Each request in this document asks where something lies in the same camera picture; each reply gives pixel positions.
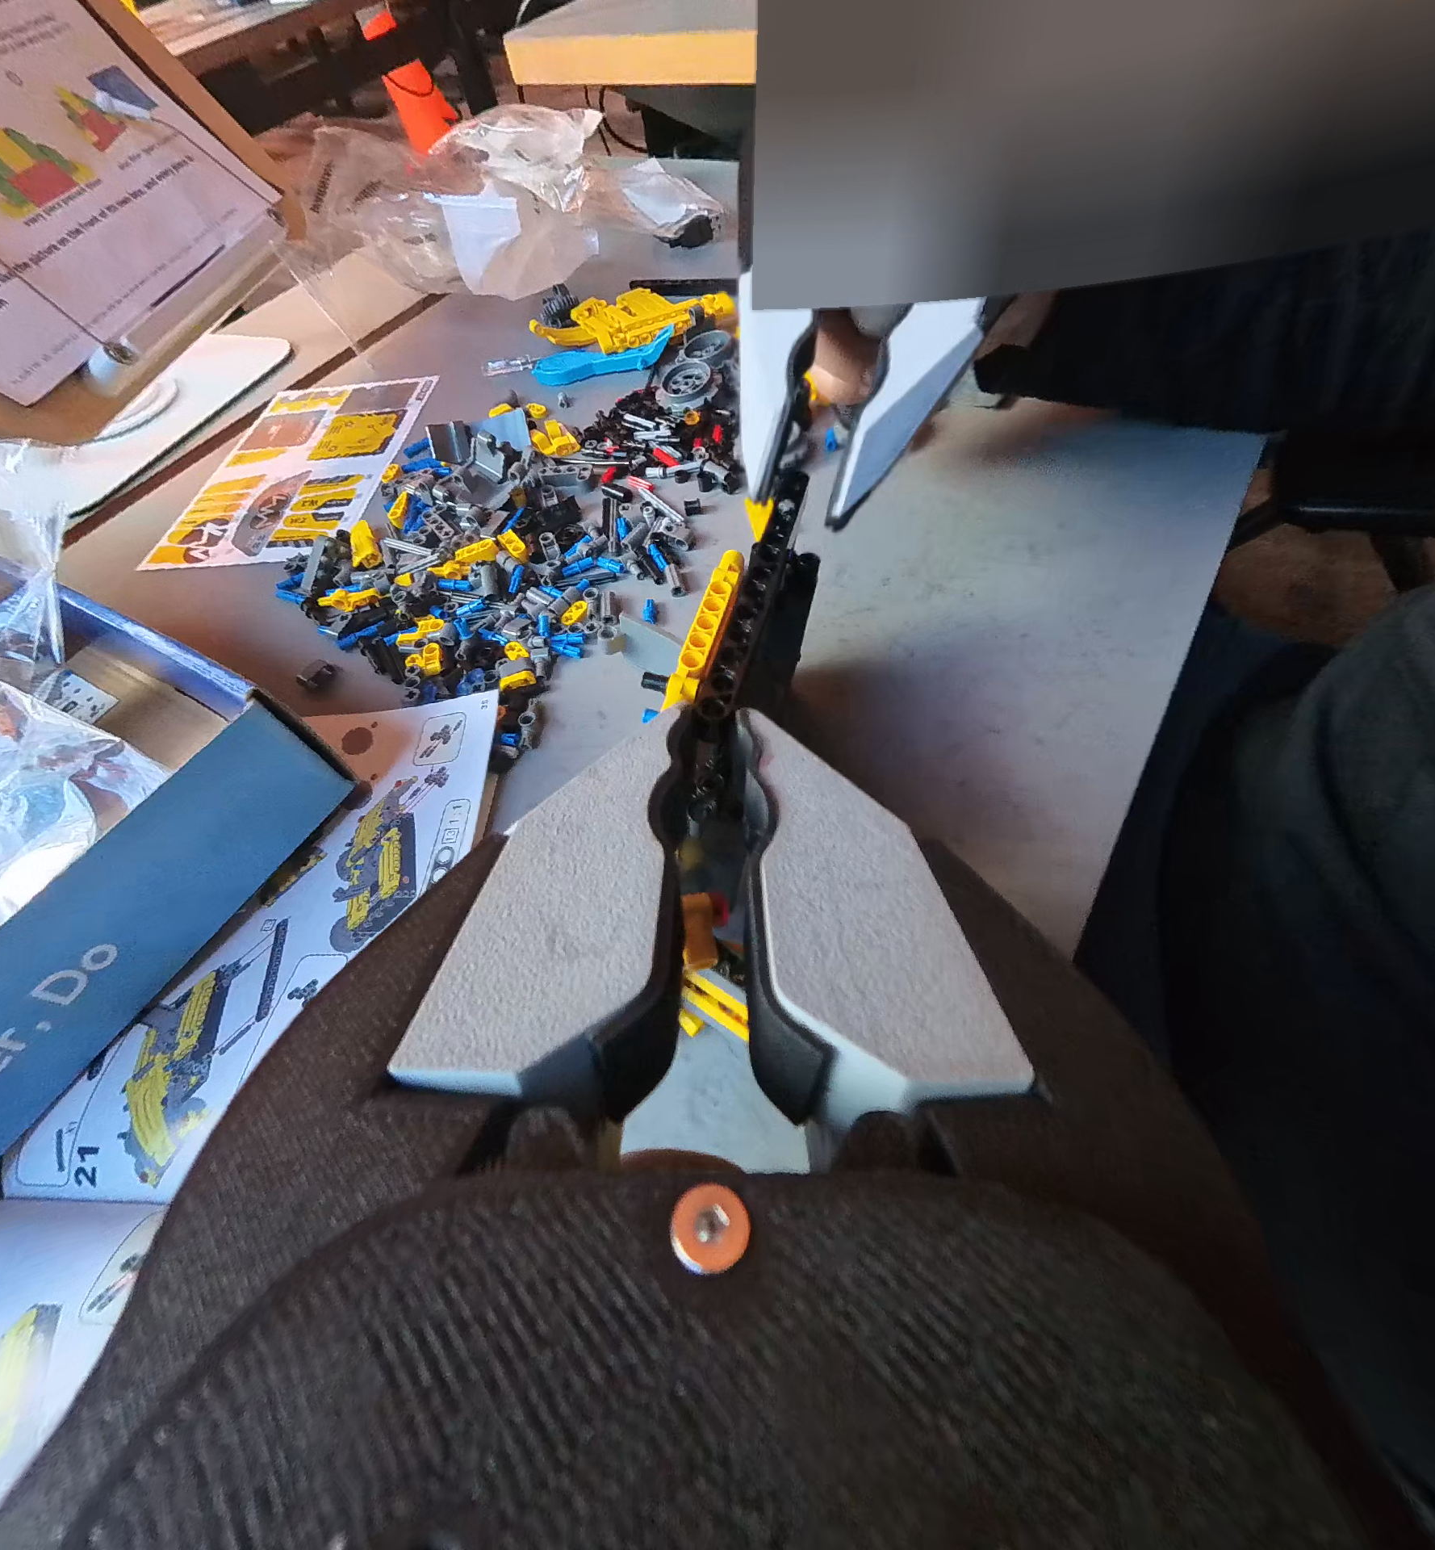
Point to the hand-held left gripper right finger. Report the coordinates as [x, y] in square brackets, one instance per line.
[874, 956]

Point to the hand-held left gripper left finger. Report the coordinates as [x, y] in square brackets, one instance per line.
[535, 956]

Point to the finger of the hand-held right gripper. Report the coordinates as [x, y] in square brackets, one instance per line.
[904, 387]
[772, 412]

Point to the yellow black brick model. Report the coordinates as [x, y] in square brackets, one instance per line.
[717, 617]

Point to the person's right forearm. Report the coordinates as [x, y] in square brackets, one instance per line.
[1213, 351]

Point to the grey desk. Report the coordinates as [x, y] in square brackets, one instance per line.
[972, 606]

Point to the person's right hand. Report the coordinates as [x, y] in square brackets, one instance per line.
[850, 351]

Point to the yellow brick subassembly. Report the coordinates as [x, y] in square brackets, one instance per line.
[633, 315]

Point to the instruction booklet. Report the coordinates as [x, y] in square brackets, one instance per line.
[306, 897]

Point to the clear plastic rod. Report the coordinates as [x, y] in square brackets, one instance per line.
[507, 361]

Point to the grey curved panel brick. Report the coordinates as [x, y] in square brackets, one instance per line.
[645, 654]

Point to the pile of small building bricks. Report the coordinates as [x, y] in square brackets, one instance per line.
[499, 581]

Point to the crumpled clear plastic bags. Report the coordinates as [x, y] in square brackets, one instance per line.
[499, 205]

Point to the small dark single brick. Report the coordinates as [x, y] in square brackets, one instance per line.
[316, 675]

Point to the wood-edged table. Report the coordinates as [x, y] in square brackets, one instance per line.
[620, 55]

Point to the blue cardboard kit box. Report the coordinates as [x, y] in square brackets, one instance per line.
[124, 920]

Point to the person's dark clothing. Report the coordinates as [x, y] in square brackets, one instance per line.
[1334, 968]

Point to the orange cone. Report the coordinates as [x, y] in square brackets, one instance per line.
[420, 109]

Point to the black office chair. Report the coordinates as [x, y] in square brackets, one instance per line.
[1359, 497]

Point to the yellow sticker sheet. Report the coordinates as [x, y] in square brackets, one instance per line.
[294, 472]

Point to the clear plastic wrapping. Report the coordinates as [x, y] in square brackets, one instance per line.
[15, 774]

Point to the acrylic sign holder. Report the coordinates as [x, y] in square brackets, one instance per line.
[87, 182]

